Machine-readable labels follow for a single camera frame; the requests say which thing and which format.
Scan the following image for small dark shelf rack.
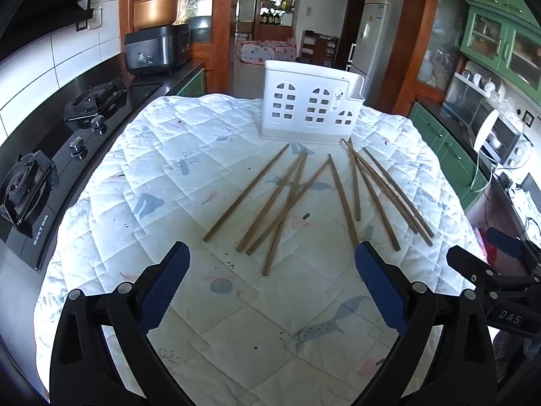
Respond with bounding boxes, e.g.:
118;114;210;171
301;29;339;68

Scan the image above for white quilted printed blanket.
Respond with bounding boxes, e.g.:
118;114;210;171
34;93;487;406

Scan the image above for row of white cups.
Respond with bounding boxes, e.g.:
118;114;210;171
461;69;505;96

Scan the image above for black gas stove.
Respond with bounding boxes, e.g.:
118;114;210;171
0;78;130;272

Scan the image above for white power cable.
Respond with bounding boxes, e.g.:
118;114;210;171
470;150;498;194

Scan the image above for glass door countertop cabinet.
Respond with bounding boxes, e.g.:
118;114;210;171
443;72;491;117

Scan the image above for dark wooden door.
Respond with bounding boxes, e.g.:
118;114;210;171
338;0;373;68

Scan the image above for pink dotted playpen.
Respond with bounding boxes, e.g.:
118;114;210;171
237;38;298;65

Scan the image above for black rice cooker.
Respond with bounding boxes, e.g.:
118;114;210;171
123;23;191;77

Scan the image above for silver toaster oven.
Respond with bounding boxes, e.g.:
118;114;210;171
473;109;534;169

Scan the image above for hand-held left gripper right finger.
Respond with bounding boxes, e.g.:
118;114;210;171
354;241;501;406

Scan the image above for white plastic utensil holder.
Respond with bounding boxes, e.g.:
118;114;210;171
259;60;365;141

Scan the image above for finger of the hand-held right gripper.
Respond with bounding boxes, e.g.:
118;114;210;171
446;245;534;305
485;227;541;277

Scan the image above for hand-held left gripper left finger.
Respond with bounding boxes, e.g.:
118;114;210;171
50;241;192;406

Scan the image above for copper inner pot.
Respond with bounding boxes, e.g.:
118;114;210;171
132;0;182;30

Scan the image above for green wall cabinet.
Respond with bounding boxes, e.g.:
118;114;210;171
460;0;541;91

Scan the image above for green base cabinet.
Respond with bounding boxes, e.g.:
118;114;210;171
408;101;491;213
174;69;208;98

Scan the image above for single brown wooden chopstick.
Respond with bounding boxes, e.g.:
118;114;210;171
327;153;363;249
342;139;434;248
361;146;436;239
261;155;308;277

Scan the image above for display cabinet with bottles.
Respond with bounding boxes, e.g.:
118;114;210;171
254;0;301;41

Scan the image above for white refrigerator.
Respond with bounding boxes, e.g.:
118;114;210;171
346;0;392;96

